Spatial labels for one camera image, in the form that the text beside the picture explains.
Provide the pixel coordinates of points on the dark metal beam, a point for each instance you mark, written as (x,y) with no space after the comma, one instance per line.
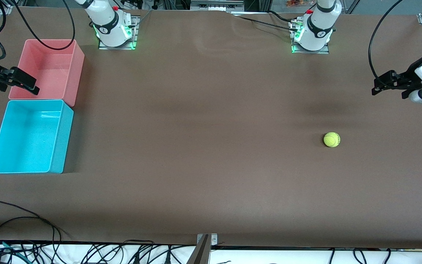
(200,255)

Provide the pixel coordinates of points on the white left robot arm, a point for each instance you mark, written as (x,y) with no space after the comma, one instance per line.
(317,40)

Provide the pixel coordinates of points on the small metal edge bracket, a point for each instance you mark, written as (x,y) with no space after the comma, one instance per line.
(214,239)

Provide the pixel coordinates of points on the pink plastic bin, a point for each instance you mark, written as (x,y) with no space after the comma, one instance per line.
(55,69)

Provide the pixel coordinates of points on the grey power strip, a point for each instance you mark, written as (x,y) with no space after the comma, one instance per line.
(216,5)

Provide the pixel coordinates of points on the blue plastic bin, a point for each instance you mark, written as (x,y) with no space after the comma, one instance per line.
(28,139)

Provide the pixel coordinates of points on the orange objects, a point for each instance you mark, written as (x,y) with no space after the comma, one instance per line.
(297,3)

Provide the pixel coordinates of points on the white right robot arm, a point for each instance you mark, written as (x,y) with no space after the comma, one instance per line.
(112,36)

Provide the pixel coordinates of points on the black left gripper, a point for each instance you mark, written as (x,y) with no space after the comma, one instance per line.
(411,78)

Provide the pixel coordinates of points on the yellow-green tennis ball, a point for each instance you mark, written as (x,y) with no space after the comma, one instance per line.
(331,139)

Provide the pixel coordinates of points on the aluminium frame bracket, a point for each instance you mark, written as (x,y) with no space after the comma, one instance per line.
(6,10)

